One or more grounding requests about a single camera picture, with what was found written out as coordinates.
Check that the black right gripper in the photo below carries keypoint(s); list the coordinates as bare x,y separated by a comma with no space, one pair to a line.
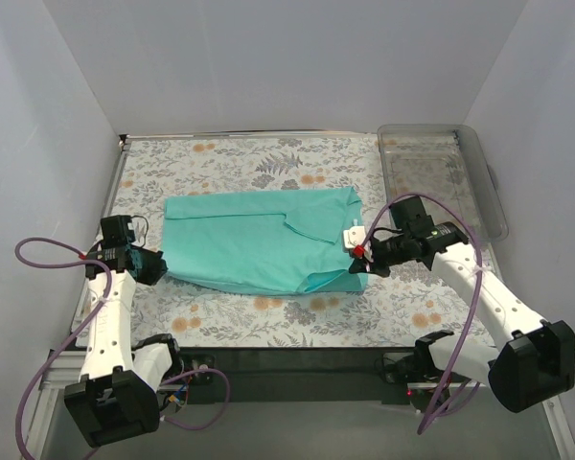
377,251

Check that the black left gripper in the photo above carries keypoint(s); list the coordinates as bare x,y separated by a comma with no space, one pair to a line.
147,266

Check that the teal green t-shirt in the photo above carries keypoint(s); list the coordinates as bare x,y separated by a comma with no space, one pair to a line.
271,243

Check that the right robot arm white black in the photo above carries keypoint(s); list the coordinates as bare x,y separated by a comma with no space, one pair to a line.
508,321

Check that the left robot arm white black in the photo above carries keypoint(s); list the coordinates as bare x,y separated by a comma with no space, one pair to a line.
115,397

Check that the clear plastic bin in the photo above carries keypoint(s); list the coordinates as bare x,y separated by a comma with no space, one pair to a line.
446,162

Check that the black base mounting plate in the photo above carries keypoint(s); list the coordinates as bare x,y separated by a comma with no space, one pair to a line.
303,375

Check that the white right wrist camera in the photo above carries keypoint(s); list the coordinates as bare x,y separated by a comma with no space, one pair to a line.
354,241

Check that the aluminium frame rail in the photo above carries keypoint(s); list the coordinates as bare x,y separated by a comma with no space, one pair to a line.
515,377

